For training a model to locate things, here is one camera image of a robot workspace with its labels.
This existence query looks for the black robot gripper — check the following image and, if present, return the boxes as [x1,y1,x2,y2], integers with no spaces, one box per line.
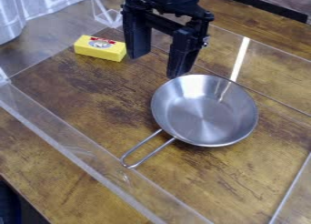
[122,0,214,79]

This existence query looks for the yellow butter box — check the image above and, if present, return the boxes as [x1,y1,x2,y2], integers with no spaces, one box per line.
[75,35,127,62]

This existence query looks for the silver metal pan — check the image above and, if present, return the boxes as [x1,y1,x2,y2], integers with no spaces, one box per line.
[119,74,261,169]

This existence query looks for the white patterned curtain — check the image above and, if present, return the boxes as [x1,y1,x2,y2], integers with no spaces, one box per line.
[0,0,85,45]

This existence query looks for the clear acrylic enclosure wall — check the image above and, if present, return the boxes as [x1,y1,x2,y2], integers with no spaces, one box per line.
[0,0,311,224]

